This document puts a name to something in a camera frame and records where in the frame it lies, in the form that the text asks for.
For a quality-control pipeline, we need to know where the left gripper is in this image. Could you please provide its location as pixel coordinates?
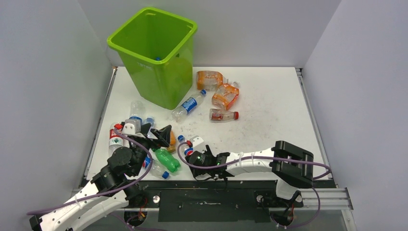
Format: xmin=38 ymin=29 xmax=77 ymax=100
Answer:
xmin=131 ymin=123 xmax=171 ymax=176

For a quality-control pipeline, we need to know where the small orange juice bottle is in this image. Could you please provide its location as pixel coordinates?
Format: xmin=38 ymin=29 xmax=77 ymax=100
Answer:
xmin=167 ymin=131 xmax=176 ymax=153

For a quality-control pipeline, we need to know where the crushed orange label bottle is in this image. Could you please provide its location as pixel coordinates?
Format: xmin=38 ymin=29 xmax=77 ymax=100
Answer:
xmin=212 ymin=81 xmax=240 ymax=110

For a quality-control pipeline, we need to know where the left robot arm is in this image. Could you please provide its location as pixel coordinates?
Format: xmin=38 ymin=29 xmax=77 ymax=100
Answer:
xmin=28 ymin=120 xmax=172 ymax=231

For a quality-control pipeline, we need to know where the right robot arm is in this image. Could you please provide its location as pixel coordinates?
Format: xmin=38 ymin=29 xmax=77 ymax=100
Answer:
xmin=184 ymin=141 xmax=314 ymax=206

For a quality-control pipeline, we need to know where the green plastic bin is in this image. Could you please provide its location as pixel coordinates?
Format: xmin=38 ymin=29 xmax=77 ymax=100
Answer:
xmin=106 ymin=7 xmax=198 ymax=110

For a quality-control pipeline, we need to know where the Pepsi bottle blue label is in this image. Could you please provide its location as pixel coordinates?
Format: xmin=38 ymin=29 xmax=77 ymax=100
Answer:
xmin=177 ymin=135 xmax=194 ymax=156

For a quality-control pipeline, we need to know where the green plastic bottle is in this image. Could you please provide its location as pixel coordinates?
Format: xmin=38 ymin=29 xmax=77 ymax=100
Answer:
xmin=153 ymin=149 xmax=181 ymax=173

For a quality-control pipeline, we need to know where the Pepsi bottle blue cap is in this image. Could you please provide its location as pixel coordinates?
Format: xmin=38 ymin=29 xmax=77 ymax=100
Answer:
xmin=142 ymin=156 xmax=170 ymax=180

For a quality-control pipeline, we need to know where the blue label clear bottle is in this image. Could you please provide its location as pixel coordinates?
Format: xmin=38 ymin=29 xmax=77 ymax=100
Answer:
xmin=129 ymin=101 xmax=145 ymax=122

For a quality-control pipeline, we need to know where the red cap tea bottle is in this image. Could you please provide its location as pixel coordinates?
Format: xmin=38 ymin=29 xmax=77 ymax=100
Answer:
xmin=209 ymin=108 xmax=239 ymax=122

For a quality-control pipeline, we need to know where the red label Nongfu bottle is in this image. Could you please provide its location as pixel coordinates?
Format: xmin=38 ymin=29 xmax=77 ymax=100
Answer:
xmin=108 ymin=123 xmax=124 ymax=156

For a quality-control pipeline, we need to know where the large orange label bottle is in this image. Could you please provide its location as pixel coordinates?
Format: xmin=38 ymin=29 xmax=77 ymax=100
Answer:
xmin=196 ymin=70 xmax=229 ymax=91

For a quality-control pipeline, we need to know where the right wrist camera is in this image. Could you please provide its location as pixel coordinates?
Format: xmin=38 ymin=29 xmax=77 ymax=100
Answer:
xmin=190 ymin=136 xmax=206 ymax=153

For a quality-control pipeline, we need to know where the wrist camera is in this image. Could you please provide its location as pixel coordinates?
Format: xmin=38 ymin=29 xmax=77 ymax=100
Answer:
xmin=190 ymin=136 xmax=206 ymax=153
xmin=113 ymin=117 xmax=141 ymax=136

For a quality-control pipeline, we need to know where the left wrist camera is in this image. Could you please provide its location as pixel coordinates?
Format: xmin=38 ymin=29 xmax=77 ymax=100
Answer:
xmin=113 ymin=117 xmax=141 ymax=136

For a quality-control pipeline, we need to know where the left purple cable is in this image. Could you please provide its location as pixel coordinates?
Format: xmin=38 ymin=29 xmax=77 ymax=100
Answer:
xmin=26 ymin=126 xmax=153 ymax=217

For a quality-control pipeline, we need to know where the purple cable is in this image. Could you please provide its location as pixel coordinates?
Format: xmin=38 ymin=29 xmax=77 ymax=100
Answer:
xmin=177 ymin=141 xmax=332 ymax=230
xmin=26 ymin=126 xmax=153 ymax=217

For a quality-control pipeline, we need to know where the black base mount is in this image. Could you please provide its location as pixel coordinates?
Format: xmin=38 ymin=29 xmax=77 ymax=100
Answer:
xmin=119 ymin=180 xmax=304 ymax=226

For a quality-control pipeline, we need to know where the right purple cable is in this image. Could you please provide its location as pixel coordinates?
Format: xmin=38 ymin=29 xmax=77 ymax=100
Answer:
xmin=177 ymin=141 xmax=332 ymax=230

